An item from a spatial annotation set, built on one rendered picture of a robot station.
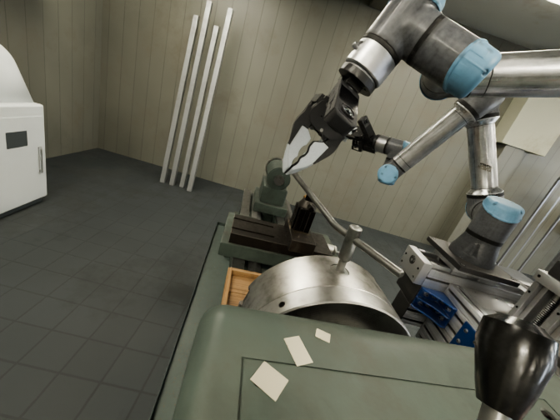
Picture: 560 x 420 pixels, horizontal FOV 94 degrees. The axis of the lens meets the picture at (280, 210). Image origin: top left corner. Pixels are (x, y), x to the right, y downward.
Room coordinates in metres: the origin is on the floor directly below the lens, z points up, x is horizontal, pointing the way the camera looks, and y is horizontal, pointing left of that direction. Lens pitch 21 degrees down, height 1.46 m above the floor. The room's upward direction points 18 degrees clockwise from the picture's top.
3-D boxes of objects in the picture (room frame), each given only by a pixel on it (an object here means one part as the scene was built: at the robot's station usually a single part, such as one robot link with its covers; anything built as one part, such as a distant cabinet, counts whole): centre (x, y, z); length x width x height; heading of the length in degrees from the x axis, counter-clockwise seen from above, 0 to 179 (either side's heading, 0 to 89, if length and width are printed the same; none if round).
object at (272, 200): (1.57, 0.08, 1.01); 0.30 x 0.20 x 0.29; 11
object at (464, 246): (0.92, -0.73, 1.21); 0.15 x 0.15 x 0.10
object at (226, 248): (1.07, -0.05, 0.89); 0.53 x 0.30 x 0.06; 101
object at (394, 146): (1.18, -0.41, 1.44); 0.11 x 0.08 x 0.09; 56
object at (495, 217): (0.93, -0.73, 1.33); 0.13 x 0.12 x 0.14; 159
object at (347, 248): (0.40, -0.13, 1.26); 0.02 x 0.02 x 0.12
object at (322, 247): (1.01, -0.04, 0.95); 0.43 x 0.18 x 0.04; 101
